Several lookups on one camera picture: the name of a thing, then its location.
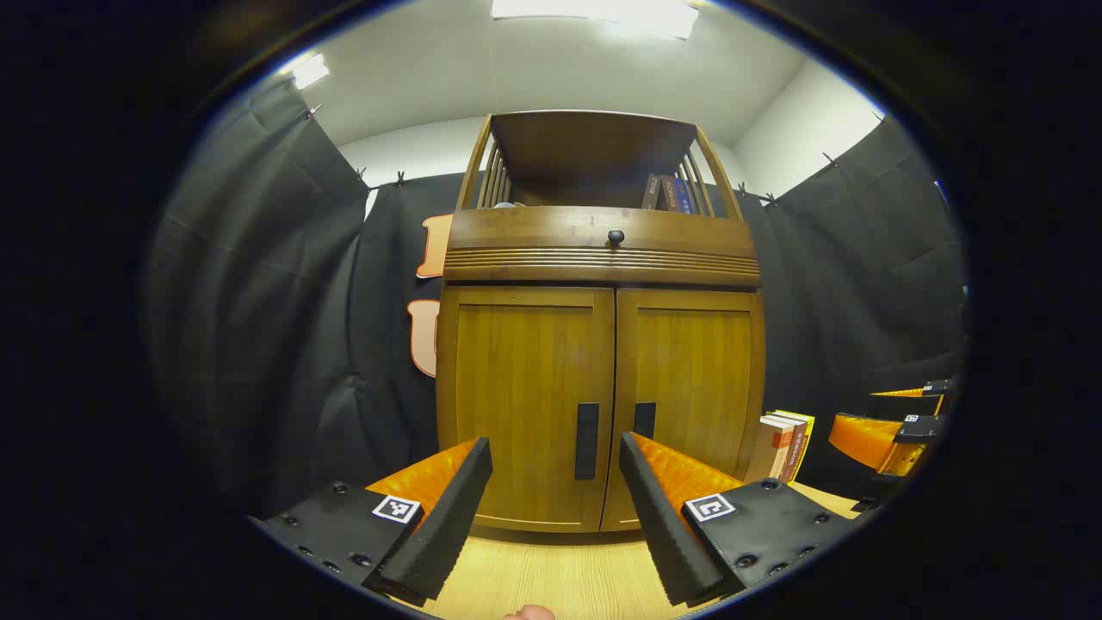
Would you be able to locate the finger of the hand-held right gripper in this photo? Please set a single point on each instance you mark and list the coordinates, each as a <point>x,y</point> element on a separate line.
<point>937,387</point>
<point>861,439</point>

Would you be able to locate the beige standing book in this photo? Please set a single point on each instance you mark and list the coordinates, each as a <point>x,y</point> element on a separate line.
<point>762,448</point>

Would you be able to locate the brown standing book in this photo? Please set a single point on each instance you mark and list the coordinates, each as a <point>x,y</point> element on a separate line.
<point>795,452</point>

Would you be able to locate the wooden drawer with black knob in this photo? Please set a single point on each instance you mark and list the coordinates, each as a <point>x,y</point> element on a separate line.
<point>534,231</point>

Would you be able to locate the wooden double-door shoe cabinet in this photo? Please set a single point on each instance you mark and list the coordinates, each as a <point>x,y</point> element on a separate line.
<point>594,146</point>

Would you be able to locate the large ceiling light panel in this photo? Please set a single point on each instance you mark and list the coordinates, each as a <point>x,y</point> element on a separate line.
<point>603,13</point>

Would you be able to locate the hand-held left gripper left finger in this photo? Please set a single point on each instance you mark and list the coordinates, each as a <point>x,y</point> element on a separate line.
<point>448,525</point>

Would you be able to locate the blue shelf book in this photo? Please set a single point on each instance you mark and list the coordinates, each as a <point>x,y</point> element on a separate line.
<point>685,196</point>

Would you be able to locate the wooden cabinet door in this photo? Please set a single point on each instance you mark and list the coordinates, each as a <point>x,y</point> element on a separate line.
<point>525,379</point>
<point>697,370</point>

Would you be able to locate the yellow standing book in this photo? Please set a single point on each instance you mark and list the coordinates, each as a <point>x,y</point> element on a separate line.
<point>807,430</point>

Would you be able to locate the small ceiling light strip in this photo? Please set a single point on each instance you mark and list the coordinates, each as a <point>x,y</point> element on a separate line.
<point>310,71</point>

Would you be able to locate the dark brown shelf book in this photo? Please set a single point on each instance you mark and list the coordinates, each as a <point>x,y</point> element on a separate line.
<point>669,194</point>

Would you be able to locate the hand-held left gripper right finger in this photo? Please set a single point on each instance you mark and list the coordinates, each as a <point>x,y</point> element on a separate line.
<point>659,525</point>

